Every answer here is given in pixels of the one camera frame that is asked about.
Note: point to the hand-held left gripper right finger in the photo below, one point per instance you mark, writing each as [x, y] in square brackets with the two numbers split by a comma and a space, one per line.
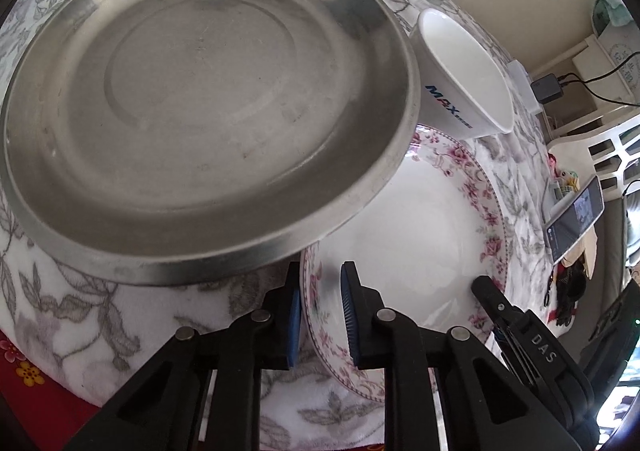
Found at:
[348, 313]

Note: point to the white bowl with printed logo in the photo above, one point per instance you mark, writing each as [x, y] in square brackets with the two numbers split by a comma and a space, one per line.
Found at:
[465, 71]

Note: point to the stainless steel plate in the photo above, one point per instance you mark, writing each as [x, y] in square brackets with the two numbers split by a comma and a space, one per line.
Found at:
[200, 106]

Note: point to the smartphone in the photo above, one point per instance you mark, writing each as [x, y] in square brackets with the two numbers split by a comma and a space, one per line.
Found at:
[575, 218]

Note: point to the red flowered tablecloth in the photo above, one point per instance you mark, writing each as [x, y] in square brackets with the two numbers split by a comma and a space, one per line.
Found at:
[30, 381]

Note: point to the white plastic chair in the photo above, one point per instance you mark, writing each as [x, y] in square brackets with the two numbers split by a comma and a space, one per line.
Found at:
[575, 146]

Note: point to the green bag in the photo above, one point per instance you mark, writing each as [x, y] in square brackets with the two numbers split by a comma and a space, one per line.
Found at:
[610, 16]

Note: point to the small white box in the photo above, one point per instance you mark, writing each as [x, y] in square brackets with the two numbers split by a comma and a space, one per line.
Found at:
[524, 86]

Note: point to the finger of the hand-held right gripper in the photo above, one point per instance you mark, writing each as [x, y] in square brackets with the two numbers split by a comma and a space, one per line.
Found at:
[530, 341]

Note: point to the white appliance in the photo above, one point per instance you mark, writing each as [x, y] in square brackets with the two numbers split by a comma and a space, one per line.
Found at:
[610, 61]

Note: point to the grey charger adaptor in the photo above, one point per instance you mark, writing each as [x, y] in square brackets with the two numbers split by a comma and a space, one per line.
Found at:
[546, 88]

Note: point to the black key bunch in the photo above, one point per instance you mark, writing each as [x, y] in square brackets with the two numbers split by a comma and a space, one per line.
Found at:
[567, 291]

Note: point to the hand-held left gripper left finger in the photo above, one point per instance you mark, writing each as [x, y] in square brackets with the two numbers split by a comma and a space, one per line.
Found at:
[295, 323]

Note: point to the grey floral fleece blanket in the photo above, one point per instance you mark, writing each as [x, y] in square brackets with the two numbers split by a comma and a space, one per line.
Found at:
[75, 311]

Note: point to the floral rimmed porcelain plate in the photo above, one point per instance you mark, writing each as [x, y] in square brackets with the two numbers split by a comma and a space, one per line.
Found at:
[425, 241]

